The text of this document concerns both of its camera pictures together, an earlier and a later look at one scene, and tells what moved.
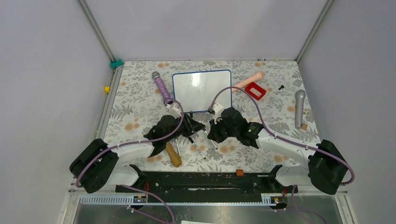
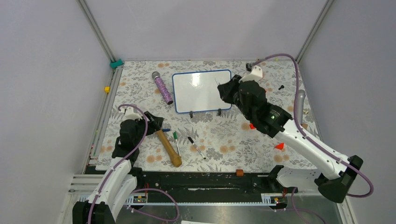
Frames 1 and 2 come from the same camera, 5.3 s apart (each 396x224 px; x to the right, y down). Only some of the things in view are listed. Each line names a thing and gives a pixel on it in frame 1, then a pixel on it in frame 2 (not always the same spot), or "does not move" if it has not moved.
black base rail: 207,184 does not move
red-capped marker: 214,144 to 218,83
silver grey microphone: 300,94 does not move
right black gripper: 214,134 to 226,90
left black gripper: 191,125 to 154,124
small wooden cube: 304,126 does not move
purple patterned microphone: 168,99 does not move
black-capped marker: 198,150 does not move
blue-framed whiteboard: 194,91 does not move
